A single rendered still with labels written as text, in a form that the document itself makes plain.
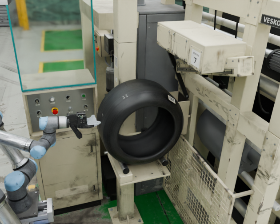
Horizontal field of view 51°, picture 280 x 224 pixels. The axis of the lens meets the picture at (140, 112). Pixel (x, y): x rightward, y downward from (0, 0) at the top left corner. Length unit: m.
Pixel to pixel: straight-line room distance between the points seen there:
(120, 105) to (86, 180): 1.18
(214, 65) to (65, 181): 1.73
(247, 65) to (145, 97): 0.60
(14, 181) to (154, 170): 0.93
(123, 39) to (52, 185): 1.44
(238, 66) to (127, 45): 0.80
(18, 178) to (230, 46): 1.43
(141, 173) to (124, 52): 0.84
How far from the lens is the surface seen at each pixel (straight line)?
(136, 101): 1.74
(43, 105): 2.37
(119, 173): 2.03
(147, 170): 2.15
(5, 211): 1.41
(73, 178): 2.72
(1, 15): 11.03
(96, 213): 2.97
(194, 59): 1.57
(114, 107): 1.76
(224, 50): 1.55
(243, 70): 1.53
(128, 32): 1.97
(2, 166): 3.76
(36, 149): 1.72
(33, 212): 2.07
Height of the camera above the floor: 2.16
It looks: 28 degrees down
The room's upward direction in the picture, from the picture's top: 1 degrees clockwise
